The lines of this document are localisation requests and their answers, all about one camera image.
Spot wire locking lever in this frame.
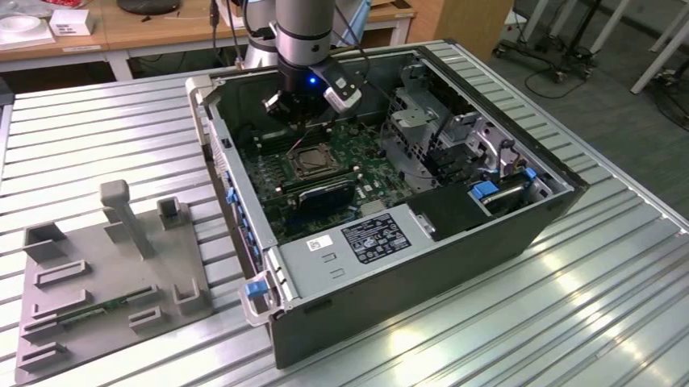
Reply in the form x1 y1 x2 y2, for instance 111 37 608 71
286 127 312 156

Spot silver CPU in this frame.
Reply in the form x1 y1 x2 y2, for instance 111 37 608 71
298 148 333 171

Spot metal drive cage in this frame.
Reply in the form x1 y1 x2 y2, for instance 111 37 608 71
386 86 447 190

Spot green motherboard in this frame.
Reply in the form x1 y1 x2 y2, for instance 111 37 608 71
239 120 426 239

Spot black graphics card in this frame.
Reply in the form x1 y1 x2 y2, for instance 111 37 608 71
279 177 358 218

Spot wooden desk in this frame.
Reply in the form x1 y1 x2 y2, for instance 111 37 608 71
0 0 419 81

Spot wooden cabinet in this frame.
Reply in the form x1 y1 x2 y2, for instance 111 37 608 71
409 0 513 64

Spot black round base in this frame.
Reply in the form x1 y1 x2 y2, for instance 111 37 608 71
116 0 182 14

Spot grey power supply unit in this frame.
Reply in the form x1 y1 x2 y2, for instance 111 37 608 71
266 201 437 307

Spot black plastic shroud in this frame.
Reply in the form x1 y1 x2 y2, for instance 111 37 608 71
406 187 497 243

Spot white cardboard box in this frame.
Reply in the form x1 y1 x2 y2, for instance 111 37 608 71
47 10 98 37

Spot blue case release latch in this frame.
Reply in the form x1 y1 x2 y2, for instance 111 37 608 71
242 280 268 302

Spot black wheeled stand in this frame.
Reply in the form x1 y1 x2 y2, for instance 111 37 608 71
491 0 602 84

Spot white bowl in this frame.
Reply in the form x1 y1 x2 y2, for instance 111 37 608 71
0 14 55 44

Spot dark grey PC case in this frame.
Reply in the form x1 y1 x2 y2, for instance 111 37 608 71
184 39 589 370

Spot grey parts rack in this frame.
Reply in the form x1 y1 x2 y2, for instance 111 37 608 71
13 179 216 384

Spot green RAM stick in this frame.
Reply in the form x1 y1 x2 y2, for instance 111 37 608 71
56 296 134 326

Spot white table leg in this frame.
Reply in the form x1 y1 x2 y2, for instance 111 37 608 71
629 34 689 96

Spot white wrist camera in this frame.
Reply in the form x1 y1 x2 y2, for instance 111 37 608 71
308 62 363 112

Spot black hanging cable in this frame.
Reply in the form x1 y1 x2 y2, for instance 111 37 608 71
208 0 243 68

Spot silver metal bracket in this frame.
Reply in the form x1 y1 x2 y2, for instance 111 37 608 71
462 116 526 178

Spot blue drive carrier handle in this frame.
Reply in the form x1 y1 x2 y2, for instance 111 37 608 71
466 181 499 202

